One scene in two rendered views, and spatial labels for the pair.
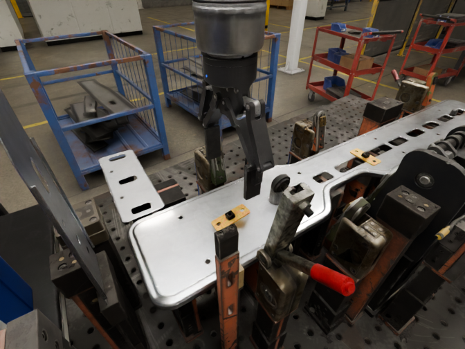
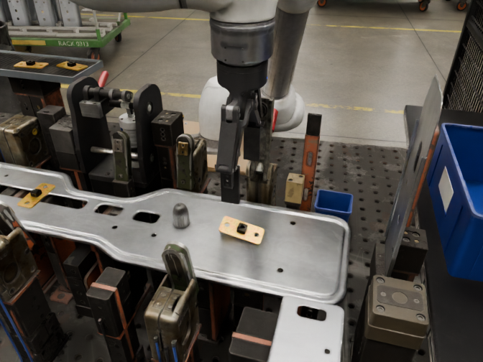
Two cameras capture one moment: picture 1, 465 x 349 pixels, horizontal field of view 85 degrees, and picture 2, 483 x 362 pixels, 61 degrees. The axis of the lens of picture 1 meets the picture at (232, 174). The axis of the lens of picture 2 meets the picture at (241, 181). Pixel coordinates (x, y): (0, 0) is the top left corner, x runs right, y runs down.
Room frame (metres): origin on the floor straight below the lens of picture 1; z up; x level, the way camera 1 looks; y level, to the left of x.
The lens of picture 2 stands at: (0.77, 0.44, 1.54)
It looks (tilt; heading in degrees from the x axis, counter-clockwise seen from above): 35 degrees down; 228
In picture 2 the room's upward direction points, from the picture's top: straight up
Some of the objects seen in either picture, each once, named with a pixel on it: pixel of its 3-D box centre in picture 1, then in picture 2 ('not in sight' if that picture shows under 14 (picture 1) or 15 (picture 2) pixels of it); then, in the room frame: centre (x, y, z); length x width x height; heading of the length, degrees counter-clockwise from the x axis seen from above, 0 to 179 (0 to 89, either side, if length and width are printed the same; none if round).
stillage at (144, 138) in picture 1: (95, 101); not in sight; (2.28, 1.27, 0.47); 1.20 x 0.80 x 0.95; 36
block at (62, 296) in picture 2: (353, 198); (59, 243); (0.61, -0.40, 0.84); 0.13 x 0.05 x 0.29; 32
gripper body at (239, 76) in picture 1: (230, 85); (241, 87); (0.37, 0.00, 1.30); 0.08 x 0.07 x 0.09; 32
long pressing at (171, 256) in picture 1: (366, 154); (27, 197); (0.64, -0.40, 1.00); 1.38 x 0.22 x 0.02; 122
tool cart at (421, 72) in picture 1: (436, 52); not in sight; (4.04, -3.00, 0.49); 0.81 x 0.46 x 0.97; 115
